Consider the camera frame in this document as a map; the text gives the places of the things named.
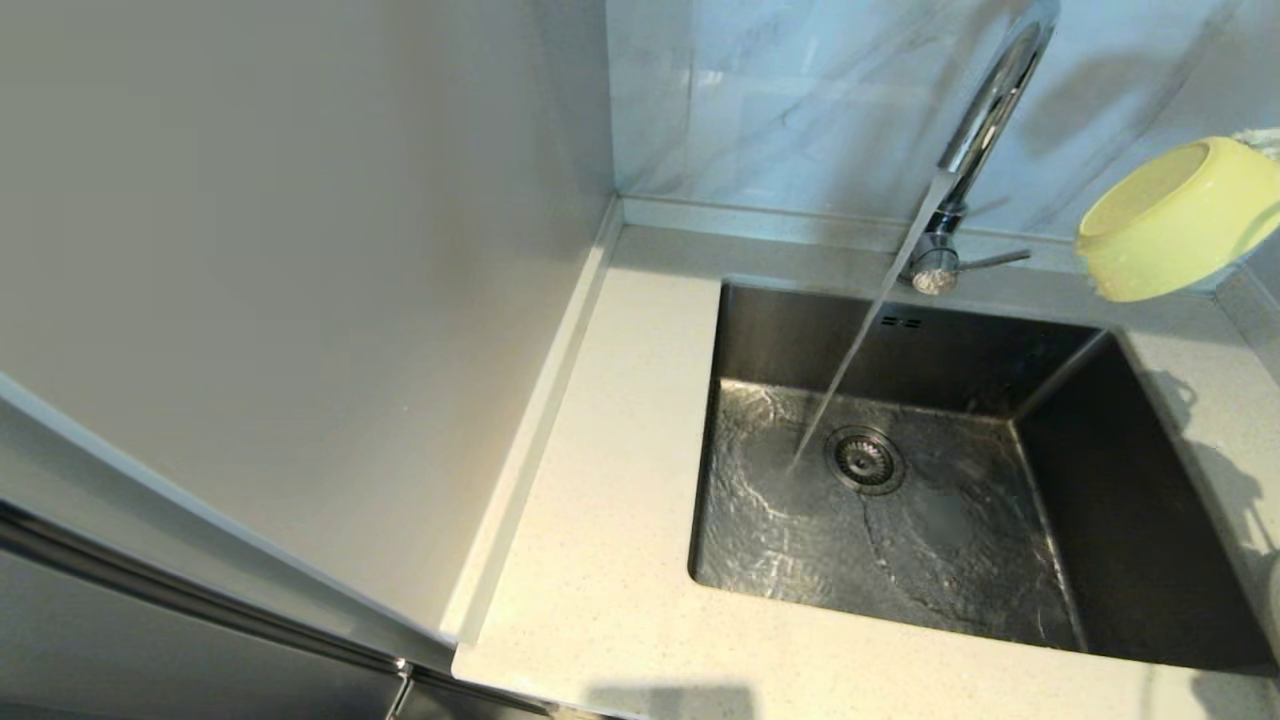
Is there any grey metal appliance door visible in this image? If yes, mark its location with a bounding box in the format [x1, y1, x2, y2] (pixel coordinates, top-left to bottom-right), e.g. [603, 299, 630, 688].
[0, 368, 561, 720]

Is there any yellow plastic bowl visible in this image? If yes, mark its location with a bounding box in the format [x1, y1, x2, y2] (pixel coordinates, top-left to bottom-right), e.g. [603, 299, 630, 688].
[1075, 137, 1280, 303]

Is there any round metal drain strainer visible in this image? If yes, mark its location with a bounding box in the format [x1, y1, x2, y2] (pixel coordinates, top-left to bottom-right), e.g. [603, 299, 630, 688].
[824, 427, 906, 497]

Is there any stainless steel sink basin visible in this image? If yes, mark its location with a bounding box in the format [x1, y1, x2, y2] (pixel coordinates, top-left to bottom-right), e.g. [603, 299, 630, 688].
[688, 283, 1276, 673]

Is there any chrome gooseneck kitchen faucet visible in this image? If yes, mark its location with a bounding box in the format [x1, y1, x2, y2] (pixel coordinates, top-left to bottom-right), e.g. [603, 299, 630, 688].
[898, 0, 1061, 297]

